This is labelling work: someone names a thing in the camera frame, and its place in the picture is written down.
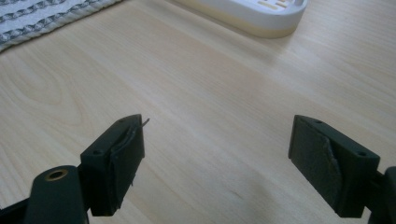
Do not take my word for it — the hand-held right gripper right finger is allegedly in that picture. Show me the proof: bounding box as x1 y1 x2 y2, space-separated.
288 114 381 218

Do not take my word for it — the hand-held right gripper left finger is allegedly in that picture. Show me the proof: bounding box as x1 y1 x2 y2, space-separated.
79 113 150 217

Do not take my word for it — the white patterned cloth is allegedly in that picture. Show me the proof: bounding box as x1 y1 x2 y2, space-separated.
0 0 123 53

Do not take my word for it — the white slotted plastic tray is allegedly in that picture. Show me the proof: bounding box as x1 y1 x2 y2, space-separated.
174 0 309 39

